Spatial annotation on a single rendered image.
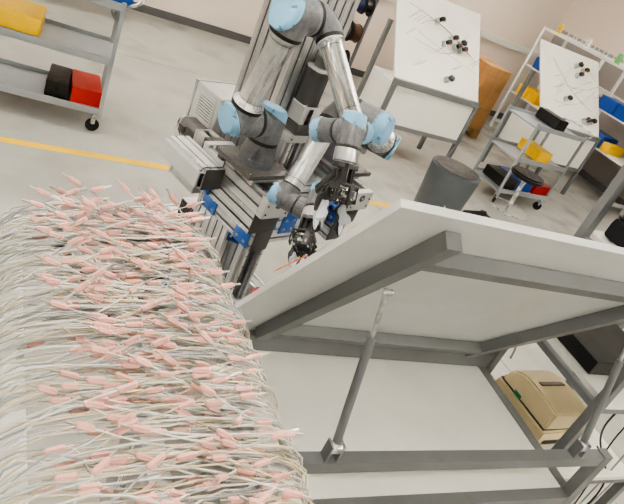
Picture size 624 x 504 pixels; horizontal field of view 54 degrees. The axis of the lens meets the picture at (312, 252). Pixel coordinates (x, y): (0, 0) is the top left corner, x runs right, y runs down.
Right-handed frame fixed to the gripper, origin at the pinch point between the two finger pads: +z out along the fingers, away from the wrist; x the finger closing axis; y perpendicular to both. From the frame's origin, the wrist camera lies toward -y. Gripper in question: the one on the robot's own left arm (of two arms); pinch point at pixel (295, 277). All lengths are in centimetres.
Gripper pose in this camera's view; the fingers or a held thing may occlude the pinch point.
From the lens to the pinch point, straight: 191.7
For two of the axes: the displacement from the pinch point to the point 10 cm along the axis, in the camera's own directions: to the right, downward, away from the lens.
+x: 9.5, 1.4, -2.7
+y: -1.5, -5.4, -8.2
